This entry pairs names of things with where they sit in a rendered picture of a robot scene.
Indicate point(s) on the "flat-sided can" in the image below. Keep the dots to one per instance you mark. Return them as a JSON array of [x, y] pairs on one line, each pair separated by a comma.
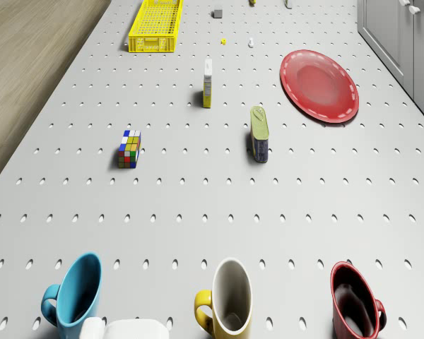
[[259, 137]]

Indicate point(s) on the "red mug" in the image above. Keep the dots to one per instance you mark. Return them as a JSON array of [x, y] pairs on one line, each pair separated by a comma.
[[342, 318]]

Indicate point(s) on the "yellow mug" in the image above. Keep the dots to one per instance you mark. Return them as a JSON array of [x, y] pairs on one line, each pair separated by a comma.
[[220, 328]]

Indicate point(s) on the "grey cube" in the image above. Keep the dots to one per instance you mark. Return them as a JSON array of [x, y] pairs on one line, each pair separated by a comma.
[[217, 13]]

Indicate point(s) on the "bolt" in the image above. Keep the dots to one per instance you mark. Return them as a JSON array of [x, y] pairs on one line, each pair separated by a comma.
[[251, 43]]

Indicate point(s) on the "puzzle cube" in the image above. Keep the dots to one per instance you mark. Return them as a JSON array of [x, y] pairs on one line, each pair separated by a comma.
[[130, 150]]

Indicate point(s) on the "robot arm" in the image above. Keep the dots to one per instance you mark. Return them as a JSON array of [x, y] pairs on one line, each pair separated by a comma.
[[138, 330]]

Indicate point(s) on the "small white bottle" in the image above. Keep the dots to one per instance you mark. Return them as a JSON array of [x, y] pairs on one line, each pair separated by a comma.
[[288, 3]]

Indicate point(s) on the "blue mug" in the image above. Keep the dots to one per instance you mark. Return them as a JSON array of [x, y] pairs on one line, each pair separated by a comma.
[[92, 293]]

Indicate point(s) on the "red plate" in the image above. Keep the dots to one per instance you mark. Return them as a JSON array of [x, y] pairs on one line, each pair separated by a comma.
[[319, 86]]

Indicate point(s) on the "yellow and white box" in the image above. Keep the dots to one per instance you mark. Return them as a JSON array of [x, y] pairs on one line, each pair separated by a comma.
[[207, 88]]

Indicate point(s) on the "white cabinet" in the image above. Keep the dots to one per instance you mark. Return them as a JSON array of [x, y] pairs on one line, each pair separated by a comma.
[[392, 39]]

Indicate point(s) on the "yellow basket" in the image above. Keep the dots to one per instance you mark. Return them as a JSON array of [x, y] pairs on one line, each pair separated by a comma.
[[152, 44]]

